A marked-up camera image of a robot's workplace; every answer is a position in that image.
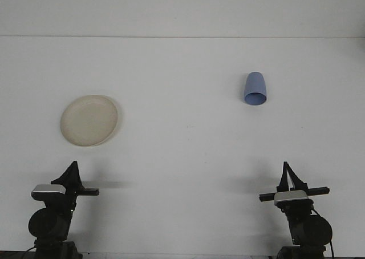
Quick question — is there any pale blue cup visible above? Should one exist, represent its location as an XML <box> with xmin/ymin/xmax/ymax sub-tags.
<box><xmin>244</xmin><ymin>71</ymin><xmax>268</xmax><ymax>107</ymax></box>

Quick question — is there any pale round plate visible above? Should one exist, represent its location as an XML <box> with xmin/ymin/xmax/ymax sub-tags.
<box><xmin>59</xmin><ymin>95</ymin><xmax>119</xmax><ymax>147</ymax></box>

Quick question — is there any grey camera box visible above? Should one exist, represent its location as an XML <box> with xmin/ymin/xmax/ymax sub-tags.
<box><xmin>30</xmin><ymin>184</ymin><xmax>67</xmax><ymax>201</ymax></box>
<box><xmin>273</xmin><ymin>189</ymin><xmax>311</xmax><ymax>207</ymax></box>

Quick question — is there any long black arm cable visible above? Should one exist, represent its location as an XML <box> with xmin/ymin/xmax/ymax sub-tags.
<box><xmin>312</xmin><ymin>209</ymin><xmax>336</xmax><ymax>258</ymax></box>

